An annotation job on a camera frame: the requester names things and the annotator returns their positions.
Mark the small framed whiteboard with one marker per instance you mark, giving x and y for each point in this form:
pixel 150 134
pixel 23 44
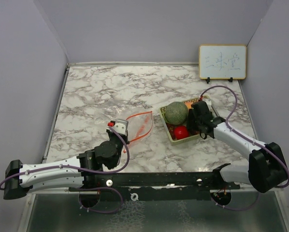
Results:
pixel 222 61

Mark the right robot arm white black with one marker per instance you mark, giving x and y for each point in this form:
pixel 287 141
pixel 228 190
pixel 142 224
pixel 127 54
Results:
pixel 266 167

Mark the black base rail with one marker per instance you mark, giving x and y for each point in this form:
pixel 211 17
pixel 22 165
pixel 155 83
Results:
pixel 161 186

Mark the clear zip top bag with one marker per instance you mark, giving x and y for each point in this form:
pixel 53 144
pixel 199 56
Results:
pixel 140 120

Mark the pale green plastic basket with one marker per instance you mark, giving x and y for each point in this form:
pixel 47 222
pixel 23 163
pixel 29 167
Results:
pixel 169 128

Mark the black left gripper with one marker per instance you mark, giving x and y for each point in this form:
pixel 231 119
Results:
pixel 125 138

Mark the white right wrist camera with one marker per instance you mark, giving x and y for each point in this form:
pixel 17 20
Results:
pixel 206 99

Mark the green netted melon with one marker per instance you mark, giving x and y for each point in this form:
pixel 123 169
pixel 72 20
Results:
pixel 176 113

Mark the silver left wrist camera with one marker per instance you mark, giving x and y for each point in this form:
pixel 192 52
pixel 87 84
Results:
pixel 119 125

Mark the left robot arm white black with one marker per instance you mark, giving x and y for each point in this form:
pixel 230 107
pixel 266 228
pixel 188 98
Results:
pixel 75 172

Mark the red apple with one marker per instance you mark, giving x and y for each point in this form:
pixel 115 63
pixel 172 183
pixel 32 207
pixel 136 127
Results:
pixel 181 132

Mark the orange fruit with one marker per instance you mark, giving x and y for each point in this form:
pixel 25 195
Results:
pixel 189 105

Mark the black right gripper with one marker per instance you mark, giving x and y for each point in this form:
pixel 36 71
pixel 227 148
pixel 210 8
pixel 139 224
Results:
pixel 191 123

